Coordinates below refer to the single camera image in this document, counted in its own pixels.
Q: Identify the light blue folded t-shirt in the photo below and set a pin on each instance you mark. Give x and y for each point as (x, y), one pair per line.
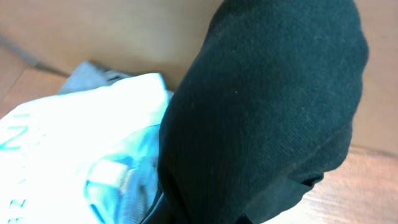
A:
(85, 157)

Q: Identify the grey folded t-shirt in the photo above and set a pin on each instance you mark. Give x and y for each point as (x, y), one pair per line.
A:
(89, 76)

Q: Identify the black t-shirt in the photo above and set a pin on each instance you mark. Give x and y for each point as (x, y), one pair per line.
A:
(265, 110)

